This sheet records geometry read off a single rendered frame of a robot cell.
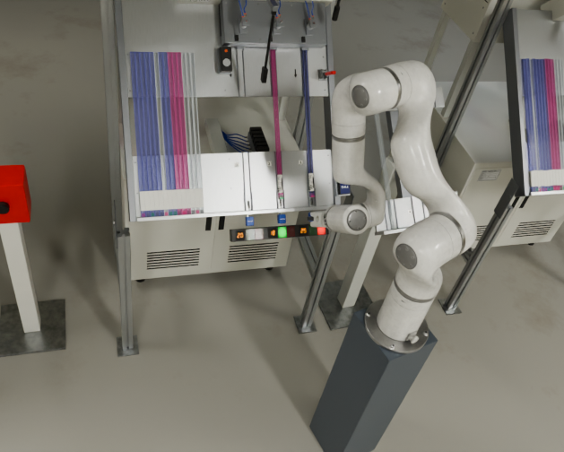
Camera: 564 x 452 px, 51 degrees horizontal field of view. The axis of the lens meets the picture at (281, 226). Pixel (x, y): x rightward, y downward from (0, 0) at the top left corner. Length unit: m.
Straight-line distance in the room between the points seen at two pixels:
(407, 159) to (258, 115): 1.24
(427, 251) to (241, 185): 0.75
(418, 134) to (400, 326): 0.55
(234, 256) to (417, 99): 1.33
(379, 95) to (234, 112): 1.27
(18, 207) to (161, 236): 0.63
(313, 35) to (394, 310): 0.93
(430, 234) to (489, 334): 1.48
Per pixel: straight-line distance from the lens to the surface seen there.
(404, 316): 1.65
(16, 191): 1.97
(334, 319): 2.63
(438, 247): 1.44
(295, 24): 2.02
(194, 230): 2.41
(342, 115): 1.57
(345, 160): 1.61
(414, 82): 1.46
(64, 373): 2.43
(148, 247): 2.45
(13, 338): 2.53
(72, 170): 3.21
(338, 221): 1.70
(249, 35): 1.97
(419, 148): 1.44
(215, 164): 1.94
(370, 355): 1.77
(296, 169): 2.00
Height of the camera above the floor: 2.04
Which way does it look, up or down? 43 degrees down
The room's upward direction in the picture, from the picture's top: 12 degrees clockwise
